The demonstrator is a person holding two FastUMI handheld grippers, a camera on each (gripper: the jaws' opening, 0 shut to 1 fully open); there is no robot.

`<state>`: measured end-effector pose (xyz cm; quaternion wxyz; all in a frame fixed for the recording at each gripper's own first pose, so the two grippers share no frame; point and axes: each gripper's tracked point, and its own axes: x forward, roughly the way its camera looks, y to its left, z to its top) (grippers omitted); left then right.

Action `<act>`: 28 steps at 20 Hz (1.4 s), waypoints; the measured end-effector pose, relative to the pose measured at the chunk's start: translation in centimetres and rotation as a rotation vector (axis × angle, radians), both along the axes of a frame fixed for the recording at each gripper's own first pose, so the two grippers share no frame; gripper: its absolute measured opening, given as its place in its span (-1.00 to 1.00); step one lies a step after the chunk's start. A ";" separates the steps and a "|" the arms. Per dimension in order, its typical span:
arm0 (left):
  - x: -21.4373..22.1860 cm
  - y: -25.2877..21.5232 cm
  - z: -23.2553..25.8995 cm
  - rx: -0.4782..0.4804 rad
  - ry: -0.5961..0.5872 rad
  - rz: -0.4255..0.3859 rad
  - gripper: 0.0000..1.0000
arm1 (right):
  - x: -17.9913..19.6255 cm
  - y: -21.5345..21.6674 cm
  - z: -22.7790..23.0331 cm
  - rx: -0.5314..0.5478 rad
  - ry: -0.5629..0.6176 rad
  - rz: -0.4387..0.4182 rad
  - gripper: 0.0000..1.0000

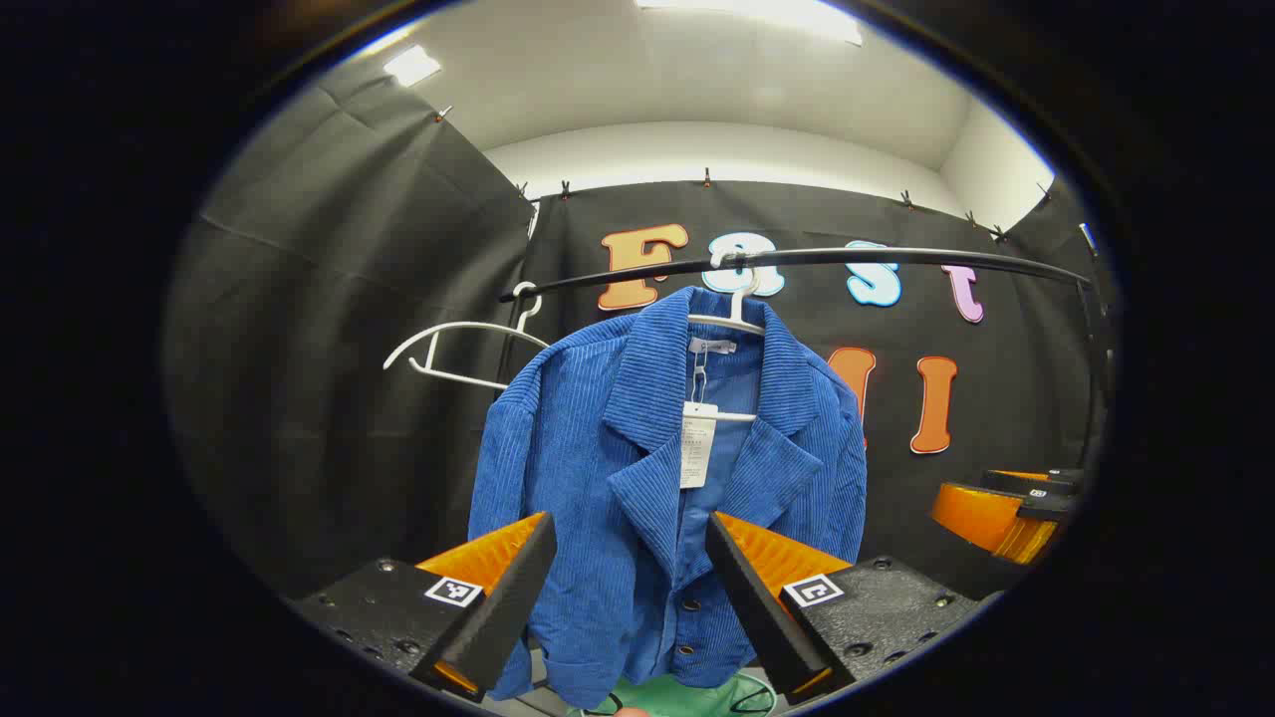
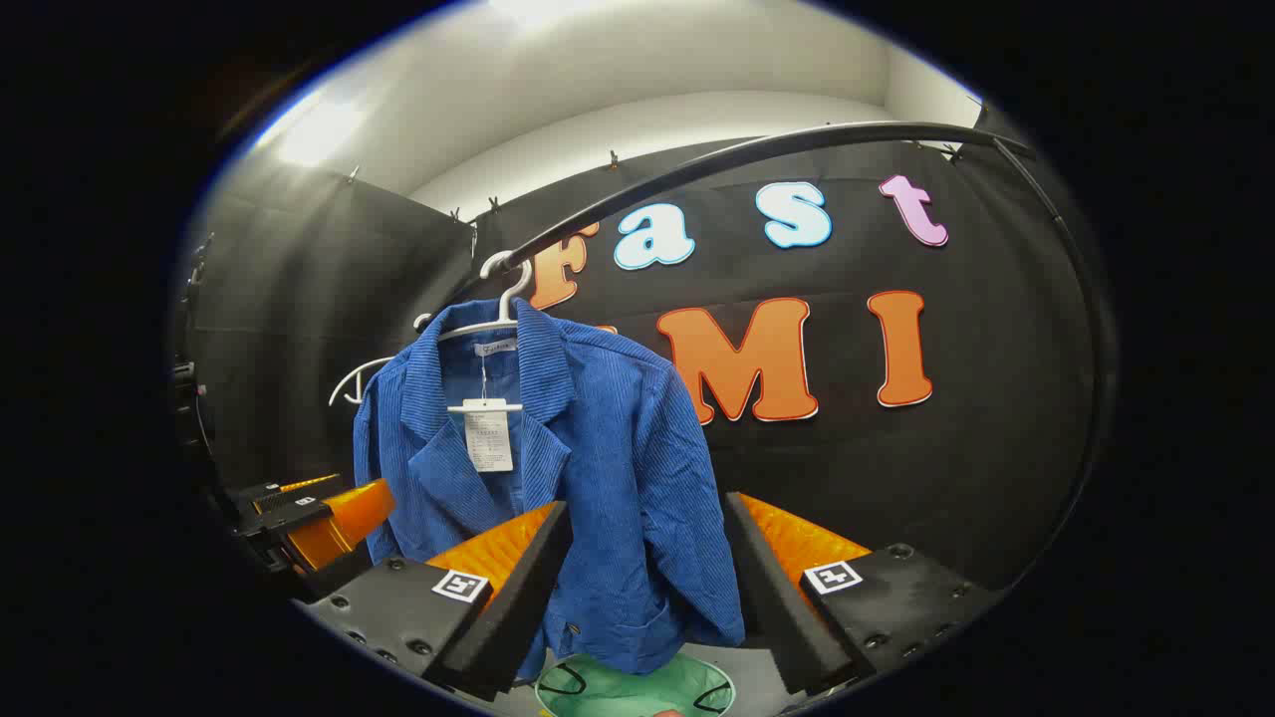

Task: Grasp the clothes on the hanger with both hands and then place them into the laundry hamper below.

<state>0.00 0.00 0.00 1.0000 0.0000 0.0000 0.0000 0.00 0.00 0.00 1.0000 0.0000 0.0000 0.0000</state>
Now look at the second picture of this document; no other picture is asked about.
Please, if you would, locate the green laundry hamper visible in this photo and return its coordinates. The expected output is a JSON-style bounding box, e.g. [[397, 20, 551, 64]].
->
[[535, 652, 736, 717]]

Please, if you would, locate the white paper hang tag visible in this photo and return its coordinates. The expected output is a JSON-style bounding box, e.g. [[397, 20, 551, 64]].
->
[[464, 410, 515, 473]]

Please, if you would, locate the black backdrop cloth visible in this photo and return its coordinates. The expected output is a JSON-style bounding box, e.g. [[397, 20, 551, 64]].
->
[[184, 134, 1107, 598]]

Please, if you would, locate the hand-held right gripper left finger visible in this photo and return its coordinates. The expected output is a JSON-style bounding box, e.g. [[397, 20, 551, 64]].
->
[[297, 501, 575, 701]]

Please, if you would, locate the white plastic hanger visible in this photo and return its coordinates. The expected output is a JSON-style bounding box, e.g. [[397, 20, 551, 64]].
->
[[329, 357, 394, 406], [413, 251, 535, 413]]

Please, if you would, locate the blue corduroy jacket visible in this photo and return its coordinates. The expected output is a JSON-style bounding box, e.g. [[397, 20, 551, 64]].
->
[[353, 297, 746, 680]]

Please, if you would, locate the black clothes rack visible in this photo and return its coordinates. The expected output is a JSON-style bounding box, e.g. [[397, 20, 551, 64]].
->
[[428, 121, 1117, 598]]

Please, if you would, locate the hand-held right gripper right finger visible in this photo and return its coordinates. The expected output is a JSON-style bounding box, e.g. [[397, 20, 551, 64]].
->
[[723, 491, 1003, 696]]

